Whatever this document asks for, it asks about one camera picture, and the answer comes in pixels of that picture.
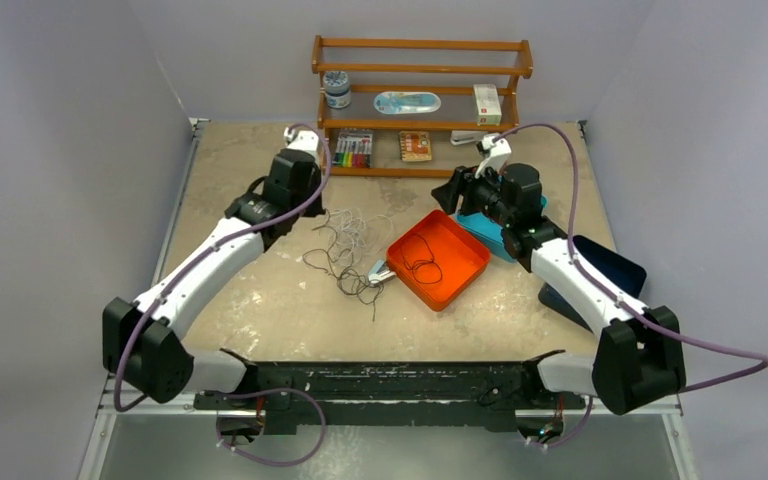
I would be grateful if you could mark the white red small box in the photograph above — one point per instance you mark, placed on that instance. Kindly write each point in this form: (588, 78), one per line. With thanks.
(487, 104)

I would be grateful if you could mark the blue oval blister pack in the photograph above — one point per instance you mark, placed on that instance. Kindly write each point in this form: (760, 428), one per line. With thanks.
(406, 102)

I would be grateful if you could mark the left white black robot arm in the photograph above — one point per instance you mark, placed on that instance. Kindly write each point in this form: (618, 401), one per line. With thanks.
(142, 339)

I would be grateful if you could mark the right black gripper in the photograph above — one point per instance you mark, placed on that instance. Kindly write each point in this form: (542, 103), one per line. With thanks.
(448, 195)

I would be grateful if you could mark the white blue jar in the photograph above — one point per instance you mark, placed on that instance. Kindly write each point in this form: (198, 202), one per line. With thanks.
(337, 89)

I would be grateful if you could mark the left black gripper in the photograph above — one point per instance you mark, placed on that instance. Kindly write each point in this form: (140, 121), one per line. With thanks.
(316, 208)

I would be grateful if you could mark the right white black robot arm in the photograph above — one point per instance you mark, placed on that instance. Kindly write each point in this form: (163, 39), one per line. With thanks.
(589, 291)

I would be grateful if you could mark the wooden shelf rack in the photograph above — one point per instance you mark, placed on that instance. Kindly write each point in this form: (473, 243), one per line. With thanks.
(447, 68)

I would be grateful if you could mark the orange tray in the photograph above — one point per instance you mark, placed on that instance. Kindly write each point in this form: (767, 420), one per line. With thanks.
(437, 259)

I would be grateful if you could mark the orange snack packet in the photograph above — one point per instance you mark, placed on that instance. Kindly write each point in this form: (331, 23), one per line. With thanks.
(415, 146)

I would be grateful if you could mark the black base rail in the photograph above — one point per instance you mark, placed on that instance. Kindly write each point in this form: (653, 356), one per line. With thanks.
(285, 395)

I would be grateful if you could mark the marker pen pack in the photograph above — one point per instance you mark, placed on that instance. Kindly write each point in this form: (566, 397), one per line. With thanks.
(353, 149)

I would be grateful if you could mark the dark blue tray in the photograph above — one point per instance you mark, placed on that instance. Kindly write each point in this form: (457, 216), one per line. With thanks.
(624, 273)

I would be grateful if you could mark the light blue tray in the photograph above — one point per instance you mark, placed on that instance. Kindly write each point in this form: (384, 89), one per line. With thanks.
(483, 232)

